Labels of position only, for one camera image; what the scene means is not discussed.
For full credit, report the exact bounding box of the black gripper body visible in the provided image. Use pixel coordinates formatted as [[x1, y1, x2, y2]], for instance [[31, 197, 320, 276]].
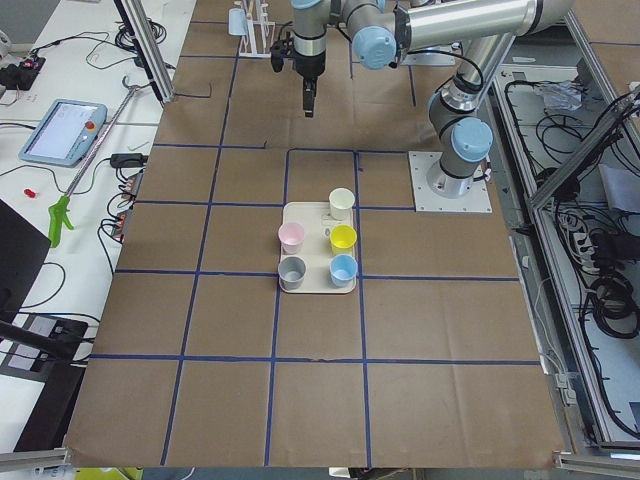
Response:
[[293, 32, 326, 79]]

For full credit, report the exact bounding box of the light blue plastic cup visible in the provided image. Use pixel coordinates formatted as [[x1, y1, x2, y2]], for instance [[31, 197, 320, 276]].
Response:
[[228, 8, 248, 36]]

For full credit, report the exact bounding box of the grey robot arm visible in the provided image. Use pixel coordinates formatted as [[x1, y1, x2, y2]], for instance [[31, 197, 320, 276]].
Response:
[[271, 0, 572, 199]]

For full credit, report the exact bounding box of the pale green plastic cup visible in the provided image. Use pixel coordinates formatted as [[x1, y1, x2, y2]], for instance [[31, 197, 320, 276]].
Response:
[[329, 187, 355, 220]]

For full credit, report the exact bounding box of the pink plastic cup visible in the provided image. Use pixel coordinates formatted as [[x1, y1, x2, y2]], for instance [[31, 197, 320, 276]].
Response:
[[278, 222, 305, 255]]

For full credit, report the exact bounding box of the yellow plastic cup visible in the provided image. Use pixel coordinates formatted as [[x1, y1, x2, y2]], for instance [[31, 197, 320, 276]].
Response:
[[329, 225, 357, 256]]

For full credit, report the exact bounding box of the grey plastic cup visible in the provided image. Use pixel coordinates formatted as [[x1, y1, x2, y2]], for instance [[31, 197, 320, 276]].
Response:
[[278, 256, 307, 291]]

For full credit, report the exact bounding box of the beige plastic tray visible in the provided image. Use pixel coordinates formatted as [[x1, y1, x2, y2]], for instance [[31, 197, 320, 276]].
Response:
[[279, 202, 357, 294]]

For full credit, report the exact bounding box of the black power adapter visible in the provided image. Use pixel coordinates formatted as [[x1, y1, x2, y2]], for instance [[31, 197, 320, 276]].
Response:
[[109, 153, 148, 169]]

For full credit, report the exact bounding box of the blue teach pendant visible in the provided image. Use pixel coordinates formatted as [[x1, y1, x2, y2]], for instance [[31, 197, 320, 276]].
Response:
[[18, 99, 107, 167]]

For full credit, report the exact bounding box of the black monitor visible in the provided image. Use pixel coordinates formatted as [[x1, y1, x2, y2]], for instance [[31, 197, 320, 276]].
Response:
[[0, 201, 50, 323]]

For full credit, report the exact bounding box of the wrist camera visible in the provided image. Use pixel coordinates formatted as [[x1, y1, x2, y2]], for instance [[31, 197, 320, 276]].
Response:
[[270, 33, 294, 73]]

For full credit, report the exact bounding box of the white wire cup rack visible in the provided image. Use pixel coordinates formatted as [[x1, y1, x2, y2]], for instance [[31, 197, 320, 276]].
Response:
[[234, 0, 275, 58]]

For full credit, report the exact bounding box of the aluminium frame post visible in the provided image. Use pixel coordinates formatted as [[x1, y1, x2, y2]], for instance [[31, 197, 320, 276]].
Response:
[[114, 0, 175, 104]]

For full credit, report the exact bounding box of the green handled reacher grabber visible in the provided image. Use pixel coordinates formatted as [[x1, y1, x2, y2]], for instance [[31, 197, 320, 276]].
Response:
[[48, 76, 151, 248]]

